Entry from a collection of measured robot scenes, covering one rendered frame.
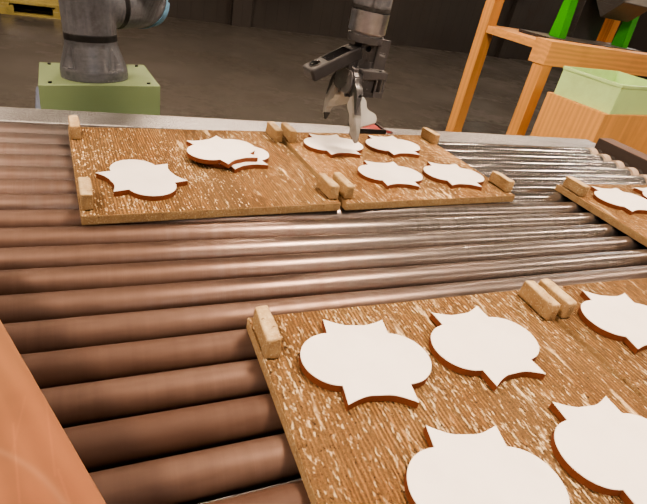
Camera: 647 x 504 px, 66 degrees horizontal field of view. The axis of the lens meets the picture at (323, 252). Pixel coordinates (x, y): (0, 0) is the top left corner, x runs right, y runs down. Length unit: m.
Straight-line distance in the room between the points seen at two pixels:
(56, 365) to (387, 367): 0.33
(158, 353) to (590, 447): 0.44
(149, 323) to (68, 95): 0.81
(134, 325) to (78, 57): 0.86
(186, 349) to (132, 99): 0.86
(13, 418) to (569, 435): 0.47
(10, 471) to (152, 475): 0.16
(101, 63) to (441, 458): 1.13
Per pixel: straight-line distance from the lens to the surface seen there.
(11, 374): 0.39
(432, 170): 1.11
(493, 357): 0.62
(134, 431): 0.50
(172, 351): 0.56
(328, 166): 1.02
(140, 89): 1.32
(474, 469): 0.49
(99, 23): 1.34
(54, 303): 0.64
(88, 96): 1.32
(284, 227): 0.81
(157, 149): 0.99
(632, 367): 0.74
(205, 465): 0.47
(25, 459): 0.34
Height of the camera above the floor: 1.31
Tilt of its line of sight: 31 degrees down
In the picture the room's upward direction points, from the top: 12 degrees clockwise
